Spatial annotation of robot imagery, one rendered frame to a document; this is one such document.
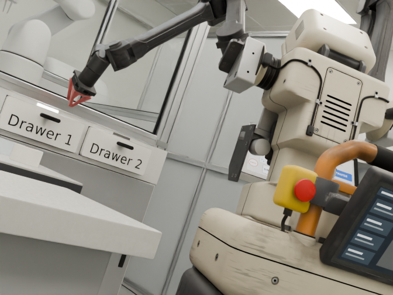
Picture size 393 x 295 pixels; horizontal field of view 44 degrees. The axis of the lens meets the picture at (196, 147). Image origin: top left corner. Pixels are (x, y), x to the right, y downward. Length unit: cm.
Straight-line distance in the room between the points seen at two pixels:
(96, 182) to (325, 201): 123
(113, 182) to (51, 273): 129
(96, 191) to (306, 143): 97
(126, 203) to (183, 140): 181
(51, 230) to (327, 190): 43
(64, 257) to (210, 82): 316
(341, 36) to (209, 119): 238
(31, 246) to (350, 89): 86
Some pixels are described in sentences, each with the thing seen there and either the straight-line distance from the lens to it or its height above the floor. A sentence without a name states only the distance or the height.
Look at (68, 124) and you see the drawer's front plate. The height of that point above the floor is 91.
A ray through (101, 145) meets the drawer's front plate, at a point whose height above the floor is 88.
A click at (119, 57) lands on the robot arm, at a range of 159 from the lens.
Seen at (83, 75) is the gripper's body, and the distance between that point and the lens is 163.
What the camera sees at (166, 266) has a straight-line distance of 357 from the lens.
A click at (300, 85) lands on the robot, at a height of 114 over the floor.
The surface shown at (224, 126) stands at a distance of 349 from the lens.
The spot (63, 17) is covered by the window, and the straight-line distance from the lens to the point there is 182.
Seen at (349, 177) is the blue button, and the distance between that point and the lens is 222.
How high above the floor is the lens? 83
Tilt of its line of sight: 5 degrees up
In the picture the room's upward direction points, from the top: 19 degrees clockwise
